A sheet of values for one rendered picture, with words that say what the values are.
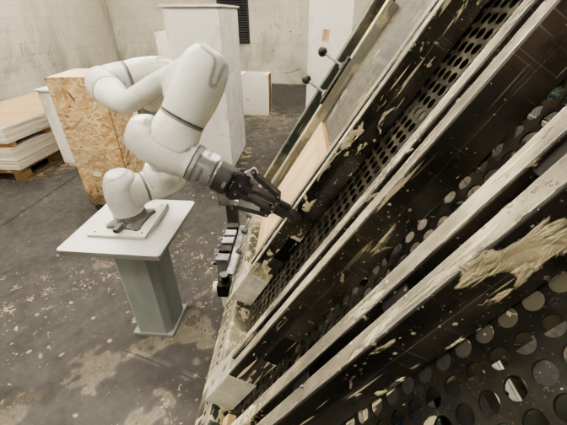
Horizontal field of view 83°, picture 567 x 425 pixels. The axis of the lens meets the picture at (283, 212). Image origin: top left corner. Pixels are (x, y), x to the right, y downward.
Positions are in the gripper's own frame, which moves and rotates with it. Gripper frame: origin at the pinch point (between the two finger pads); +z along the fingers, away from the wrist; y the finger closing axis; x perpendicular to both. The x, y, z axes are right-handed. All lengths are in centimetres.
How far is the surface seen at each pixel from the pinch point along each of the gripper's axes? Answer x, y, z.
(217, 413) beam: -31.7, -37.8, 5.0
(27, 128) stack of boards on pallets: 284, -220, -235
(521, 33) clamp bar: -29, 48, 1
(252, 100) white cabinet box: 554, -128, -26
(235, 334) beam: -10.1, -37.8, 5.5
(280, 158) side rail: 90, -23, 5
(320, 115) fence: 66, 11, 6
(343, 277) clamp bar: -30.1, 10.9, 5.3
